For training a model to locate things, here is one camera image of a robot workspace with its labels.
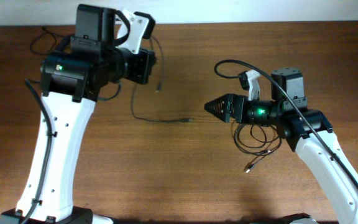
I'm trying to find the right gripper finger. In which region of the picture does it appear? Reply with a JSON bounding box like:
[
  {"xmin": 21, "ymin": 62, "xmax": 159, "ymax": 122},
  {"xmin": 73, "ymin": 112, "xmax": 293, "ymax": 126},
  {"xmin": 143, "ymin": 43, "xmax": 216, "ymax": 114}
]
[
  {"xmin": 204, "ymin": 93, "xmax": 231, "ymax": 109},
  {"xmin": 205, "ymin": 107, "xmax": 231, "ymax": 123}
]

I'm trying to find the black USB cable long tail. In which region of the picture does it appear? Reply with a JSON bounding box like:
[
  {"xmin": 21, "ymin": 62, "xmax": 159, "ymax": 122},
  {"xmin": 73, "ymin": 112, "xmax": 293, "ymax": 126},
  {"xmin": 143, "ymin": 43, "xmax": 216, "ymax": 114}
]
[{"xmin": 130, "ymin": 34, "xmax": 193, "ymax": 124}]

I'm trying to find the thin black USB cable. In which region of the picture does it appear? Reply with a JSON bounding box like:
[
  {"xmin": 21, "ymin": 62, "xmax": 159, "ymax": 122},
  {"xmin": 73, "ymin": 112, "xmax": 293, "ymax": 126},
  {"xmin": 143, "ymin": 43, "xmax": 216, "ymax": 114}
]
[{"xmin": 29, "ymin": 26, "xmax": 71, "ymax": 57}]

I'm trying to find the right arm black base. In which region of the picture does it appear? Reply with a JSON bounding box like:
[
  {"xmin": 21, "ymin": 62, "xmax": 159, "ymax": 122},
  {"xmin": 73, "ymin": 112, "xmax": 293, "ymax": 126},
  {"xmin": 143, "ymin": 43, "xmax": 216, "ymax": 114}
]
[{"xmin": 278, "ymin": 213, "xmax": 318, "ymax": 224}]

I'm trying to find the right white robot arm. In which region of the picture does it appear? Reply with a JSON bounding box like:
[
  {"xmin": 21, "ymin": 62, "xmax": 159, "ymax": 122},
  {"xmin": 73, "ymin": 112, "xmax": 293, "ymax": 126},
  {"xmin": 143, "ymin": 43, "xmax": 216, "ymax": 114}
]
[{"xmin": 204, "ymin": 67, "xmax": 358, "ymax": 223}]

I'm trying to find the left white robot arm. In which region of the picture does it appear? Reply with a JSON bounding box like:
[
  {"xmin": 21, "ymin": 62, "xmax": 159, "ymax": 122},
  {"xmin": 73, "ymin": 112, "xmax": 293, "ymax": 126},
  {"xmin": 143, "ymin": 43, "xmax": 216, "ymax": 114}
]
[{"xmin": 0, "ymin": 4, "xmax": 155, "ymax": 223}]

